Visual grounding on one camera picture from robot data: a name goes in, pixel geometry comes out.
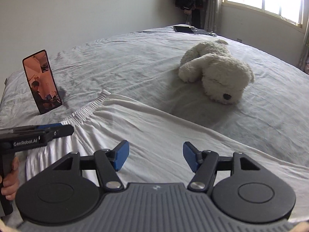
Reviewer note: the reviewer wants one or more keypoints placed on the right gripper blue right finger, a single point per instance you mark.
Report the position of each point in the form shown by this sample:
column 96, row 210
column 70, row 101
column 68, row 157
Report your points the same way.
column 203, row 164

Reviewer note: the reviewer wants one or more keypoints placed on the grey window curtain left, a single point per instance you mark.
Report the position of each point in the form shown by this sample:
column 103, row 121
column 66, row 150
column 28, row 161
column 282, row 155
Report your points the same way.
column 213, row 15

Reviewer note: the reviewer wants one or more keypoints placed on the white plush dog toy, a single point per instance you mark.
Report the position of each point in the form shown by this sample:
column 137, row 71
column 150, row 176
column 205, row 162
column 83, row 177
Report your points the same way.
column 224, row 77

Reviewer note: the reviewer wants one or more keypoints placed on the person's left hand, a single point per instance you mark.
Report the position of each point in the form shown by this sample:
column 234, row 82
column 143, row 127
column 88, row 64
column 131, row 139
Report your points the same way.
column 11, row 181

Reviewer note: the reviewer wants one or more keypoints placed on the grey bed sheet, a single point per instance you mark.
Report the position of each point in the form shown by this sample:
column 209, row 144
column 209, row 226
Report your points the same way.
column 271, row 117

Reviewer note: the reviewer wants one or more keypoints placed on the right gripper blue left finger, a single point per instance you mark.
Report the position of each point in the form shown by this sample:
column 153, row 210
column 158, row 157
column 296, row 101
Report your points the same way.
column 108, row 162

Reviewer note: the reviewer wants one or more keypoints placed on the smartphone on stand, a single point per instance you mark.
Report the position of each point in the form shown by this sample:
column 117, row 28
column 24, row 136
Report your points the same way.
column 41, row 82

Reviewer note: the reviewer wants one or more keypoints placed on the black tablet on bed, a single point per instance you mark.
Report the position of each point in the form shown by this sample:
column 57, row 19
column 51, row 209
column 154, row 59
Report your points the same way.
column 184, row 29

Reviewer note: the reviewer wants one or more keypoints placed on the white pants garment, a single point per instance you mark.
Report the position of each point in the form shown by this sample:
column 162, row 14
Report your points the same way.
column 155, row 139

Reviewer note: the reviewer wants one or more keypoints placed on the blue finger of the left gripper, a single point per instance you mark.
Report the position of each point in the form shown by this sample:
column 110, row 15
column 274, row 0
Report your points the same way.
column 54, row 133
column 36, row 127

